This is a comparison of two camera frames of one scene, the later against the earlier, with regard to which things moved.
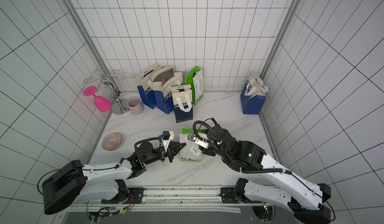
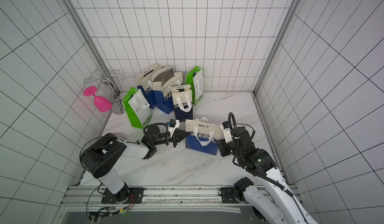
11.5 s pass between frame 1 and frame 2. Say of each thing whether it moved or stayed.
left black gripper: moved
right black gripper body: moved
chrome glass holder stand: stayed
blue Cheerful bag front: stayed
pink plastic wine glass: stayed
